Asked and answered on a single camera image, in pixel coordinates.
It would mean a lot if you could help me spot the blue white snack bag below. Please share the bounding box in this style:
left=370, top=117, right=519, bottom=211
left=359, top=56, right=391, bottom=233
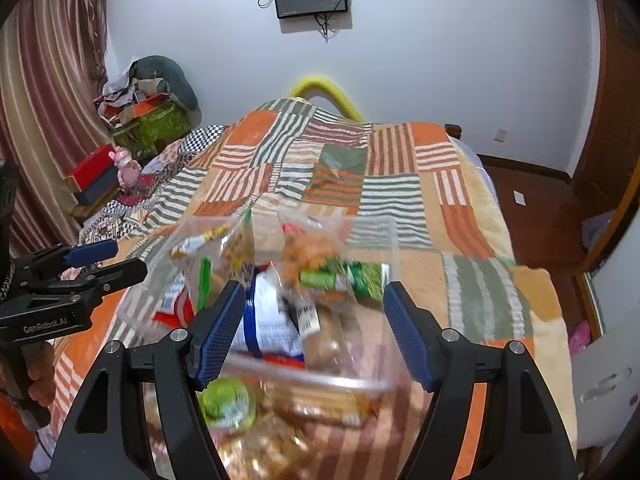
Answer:
left=231, top=270, right=304, bottom=363

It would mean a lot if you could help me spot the yellow white snack bag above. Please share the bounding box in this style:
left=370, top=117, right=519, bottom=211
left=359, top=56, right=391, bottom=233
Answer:
left=168, top=223, right=231, bottom=260

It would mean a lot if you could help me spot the white radiator with stickers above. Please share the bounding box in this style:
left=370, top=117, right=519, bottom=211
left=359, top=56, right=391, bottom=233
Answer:
left=572, top=323, right=639, bottom=448

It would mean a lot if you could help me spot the brown cracker sleeve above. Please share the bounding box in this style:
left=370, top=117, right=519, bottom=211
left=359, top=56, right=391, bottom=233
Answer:
left=296, top=302, right=349, bottom=375

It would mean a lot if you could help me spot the green pea snack packet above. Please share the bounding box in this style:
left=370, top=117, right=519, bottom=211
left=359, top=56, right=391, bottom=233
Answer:
left=298, top=258, right=390, bottom=301

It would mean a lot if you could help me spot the person's left hand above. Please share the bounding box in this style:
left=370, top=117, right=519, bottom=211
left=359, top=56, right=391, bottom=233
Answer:
left=26, top=341, right=55, bottom=408

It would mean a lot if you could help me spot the checkered patterned blanket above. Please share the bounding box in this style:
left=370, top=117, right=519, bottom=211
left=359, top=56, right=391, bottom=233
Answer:
left=79, top=125, right=228, bottom=245

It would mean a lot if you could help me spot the green jelly cup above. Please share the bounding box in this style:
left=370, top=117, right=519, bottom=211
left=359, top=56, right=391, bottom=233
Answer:
left=198, top=377, right=256, bottom=434

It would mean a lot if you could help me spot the dark blue box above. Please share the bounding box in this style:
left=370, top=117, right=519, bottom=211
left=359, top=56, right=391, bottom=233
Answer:
left=74, top=165, right=118, bottom=206

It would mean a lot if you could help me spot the pink plush toy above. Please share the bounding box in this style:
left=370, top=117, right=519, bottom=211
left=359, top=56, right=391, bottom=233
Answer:
left=110, top=146, right=142, bottom=191

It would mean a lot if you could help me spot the grey green long pillow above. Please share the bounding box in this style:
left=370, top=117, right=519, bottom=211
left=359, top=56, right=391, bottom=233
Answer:
left=129, top=55, right=198, bottom=110

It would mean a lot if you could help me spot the patchwork striped bed quilt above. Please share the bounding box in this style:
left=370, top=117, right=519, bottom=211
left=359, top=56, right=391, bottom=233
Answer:
left=52, top=98, right=577, bottom=479

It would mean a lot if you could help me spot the clear plastic storage bin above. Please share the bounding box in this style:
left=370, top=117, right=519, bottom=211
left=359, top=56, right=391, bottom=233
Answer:
left=117, top=212, right=399, bottom=428

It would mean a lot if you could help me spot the green printed bag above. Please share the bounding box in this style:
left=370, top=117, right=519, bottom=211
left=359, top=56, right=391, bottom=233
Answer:
left=113, top=101, right=191, bottom=160

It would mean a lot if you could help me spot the red snack bag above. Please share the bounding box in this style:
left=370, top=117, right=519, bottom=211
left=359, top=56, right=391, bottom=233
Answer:
left=152, top=274, right=195, bottom=330

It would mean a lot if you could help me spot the red gold striped curtain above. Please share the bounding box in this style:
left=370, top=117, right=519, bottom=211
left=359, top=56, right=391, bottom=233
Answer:
left=1, top=0, right=110, bottom=256

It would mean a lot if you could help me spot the red box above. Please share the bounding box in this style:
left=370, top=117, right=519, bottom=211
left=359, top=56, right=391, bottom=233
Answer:
left=65, top=144, right=115, bottom=193

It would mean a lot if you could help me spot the clear green-edged pastry bag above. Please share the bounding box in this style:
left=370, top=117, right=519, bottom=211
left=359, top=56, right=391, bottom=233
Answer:
left=196, top=257, right=212, bottom=312

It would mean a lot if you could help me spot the brown wooden door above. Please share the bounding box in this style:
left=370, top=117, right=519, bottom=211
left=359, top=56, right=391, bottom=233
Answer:
left=572, top=0, right=639, bottom=272

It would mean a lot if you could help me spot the yellow foam tube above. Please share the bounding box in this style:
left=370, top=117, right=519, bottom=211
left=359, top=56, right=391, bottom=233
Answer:
left=288, top=76, right=363, bottom=122

